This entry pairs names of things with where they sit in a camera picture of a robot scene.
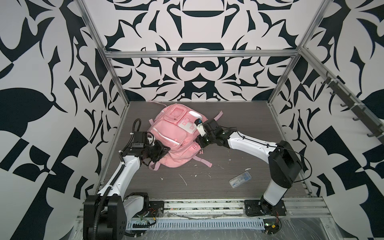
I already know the grey hook rack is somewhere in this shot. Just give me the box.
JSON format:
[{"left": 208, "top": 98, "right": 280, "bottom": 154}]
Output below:
[{"left": 320, "top": 71, "right": 384, "bottom": 145}]

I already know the small green circuit board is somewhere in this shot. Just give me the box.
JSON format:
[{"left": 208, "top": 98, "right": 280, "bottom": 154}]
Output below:
[{"left": 263, "top": 219, "right": 282, "bottom": 236}]

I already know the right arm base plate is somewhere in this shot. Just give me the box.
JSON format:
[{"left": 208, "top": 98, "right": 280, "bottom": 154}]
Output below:
[{"left": 244, "top": 199, "right": 287, "bottom": 217}]

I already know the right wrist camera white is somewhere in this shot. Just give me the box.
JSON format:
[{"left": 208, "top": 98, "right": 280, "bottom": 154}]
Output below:
[{"left": 194, "top": 118, "right": 207, "bottom": 137}]

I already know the clear plastic ruler box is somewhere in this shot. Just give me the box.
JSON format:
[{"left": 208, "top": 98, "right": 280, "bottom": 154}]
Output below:
[{"left": 229, "top": 172, "right": 252, "bottom": 188}]

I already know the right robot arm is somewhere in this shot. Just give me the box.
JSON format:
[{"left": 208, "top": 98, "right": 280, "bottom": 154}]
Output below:
[{"left": 195, "top": 119, "right": 303, "bottom": 215}]

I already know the aluminium front rail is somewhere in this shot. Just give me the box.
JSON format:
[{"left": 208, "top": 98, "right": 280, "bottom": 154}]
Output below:
[{"left": 74, "top": 196, "right": 332, "bottom": 223}]

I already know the pink student backpack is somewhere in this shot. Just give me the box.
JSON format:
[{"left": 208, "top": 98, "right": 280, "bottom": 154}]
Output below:
[{"left": 149, "top": 104, "right": 212, "bottom": 171}]

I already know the black corrugated cable hose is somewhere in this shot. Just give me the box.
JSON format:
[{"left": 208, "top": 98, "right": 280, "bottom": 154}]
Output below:
[{"left": 89, "top": 117, "right": 157, "bottom": 240}]

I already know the white vented cable duct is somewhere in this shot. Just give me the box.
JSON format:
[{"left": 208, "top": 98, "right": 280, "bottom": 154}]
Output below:
[{"left": 126, "top": 219, "right": 265, "bottom": 231}]

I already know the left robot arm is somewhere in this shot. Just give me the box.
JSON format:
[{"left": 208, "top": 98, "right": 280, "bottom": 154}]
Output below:
[{"left": 83, "top": 132, "right": 170, "bottom": 240}]

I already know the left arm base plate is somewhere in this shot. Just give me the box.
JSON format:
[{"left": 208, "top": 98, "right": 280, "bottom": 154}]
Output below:
[{"left": 143, "top": 200, "right": 165, "bottom": 217}]

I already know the aluminium frame crossbar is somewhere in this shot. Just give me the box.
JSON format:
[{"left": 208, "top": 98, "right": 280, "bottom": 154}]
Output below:
[{"left": 105, "top": 50, "right": 298, "bottom": 59}]

